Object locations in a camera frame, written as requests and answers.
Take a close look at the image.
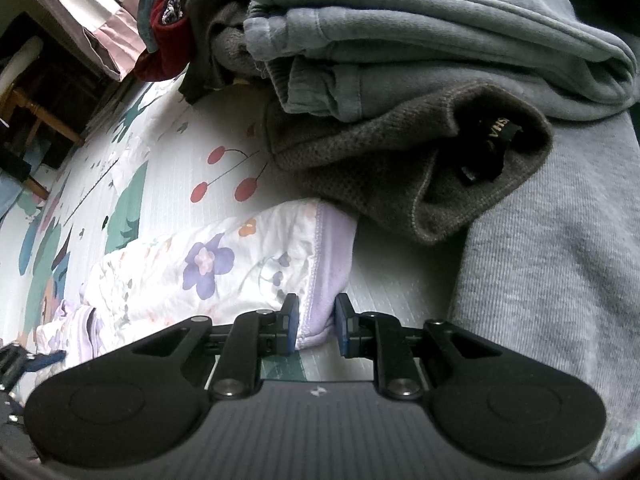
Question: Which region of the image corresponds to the grey folded sweatshirt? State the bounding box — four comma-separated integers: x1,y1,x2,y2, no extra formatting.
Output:
240,0,640,123

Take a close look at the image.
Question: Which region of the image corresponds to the red garment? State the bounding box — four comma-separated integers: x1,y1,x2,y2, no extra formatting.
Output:
132,0,198,83

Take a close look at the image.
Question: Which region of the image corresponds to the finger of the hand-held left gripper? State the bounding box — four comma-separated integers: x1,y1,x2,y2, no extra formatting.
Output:
22,350,67,373

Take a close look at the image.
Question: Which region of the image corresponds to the wooden chair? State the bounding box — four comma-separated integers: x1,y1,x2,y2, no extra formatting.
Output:
0,10,118,201

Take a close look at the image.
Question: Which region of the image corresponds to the blue denim garment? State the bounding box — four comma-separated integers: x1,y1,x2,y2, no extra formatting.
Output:
131,0,171,53

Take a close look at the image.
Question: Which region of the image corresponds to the white floral garment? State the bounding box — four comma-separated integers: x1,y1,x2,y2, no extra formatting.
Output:
35,199,358,366

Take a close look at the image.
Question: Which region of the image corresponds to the white pillow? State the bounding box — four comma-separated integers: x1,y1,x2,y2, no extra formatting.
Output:
0,35,43,106

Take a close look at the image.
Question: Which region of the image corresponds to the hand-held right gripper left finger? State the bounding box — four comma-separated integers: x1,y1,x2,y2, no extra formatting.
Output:
132,294,301,401

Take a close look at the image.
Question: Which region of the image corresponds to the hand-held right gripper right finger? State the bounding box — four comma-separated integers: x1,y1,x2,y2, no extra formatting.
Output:
336,294,503,401

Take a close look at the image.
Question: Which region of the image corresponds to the light grey sweatshirt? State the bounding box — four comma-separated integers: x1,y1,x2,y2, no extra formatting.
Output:
447,105,640,466

